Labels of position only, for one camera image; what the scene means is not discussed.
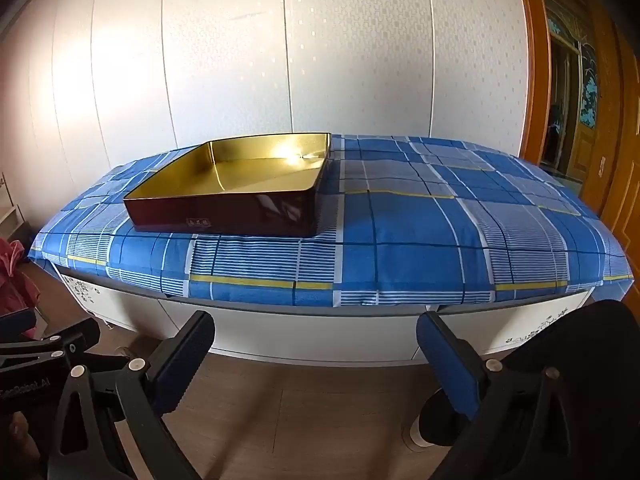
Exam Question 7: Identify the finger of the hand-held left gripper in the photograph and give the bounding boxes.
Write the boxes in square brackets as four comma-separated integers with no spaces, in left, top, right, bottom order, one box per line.
[0,309,37,343]
[27,316,101,358]

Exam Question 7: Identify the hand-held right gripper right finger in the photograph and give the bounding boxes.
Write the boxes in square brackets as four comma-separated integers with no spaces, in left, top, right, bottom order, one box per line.
[416,310,571,480]

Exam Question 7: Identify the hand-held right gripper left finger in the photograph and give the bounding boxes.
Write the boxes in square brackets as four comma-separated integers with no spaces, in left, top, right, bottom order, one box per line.
[47,310,217,480]

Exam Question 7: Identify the wooden tray box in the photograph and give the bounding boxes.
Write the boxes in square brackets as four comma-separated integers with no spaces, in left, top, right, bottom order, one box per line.
[123,132,332,237]

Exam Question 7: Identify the person's left hand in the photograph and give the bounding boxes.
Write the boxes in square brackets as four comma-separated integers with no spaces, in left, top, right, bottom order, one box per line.
[2,412,33,463]

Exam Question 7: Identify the red pink cloth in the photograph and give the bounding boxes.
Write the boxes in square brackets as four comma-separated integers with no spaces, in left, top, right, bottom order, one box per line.
[0,239,41,317]

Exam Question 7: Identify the black shoe white sole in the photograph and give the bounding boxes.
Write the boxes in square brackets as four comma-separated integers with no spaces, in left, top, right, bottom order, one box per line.
[410,392,455,450]

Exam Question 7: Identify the white shelf unit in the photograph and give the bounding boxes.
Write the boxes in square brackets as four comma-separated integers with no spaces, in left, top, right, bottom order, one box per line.
[0,172,26,233]

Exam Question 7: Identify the blue plaid cloth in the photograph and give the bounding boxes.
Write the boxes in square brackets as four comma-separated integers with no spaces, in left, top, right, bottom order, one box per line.
[27,133,635,309]

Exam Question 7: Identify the person's black trousers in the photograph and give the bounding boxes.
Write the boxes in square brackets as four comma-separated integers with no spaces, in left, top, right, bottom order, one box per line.
[500,300,640,480]

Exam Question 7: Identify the wooden door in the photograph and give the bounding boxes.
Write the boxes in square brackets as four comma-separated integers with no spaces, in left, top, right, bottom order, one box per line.
[597,25,640,271]

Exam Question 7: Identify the ornate door with blue glass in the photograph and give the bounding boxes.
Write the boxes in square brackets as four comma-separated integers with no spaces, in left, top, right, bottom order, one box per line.
[545,5,601,176]

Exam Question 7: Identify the wooden door frame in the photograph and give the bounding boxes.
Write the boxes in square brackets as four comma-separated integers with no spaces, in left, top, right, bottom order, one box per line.
[515,0,618,211]

